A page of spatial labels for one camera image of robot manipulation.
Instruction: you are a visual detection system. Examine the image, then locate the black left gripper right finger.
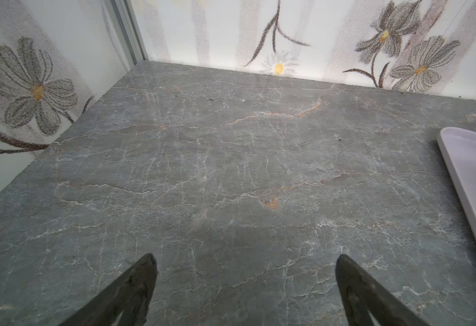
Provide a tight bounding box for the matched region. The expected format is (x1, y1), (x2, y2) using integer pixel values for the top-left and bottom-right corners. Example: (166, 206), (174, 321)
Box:
(335, 254), (427, 325)

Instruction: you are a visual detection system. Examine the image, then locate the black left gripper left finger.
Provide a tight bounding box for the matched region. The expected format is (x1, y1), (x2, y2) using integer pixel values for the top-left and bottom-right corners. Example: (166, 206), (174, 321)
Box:
(61, 253), (158, 325)

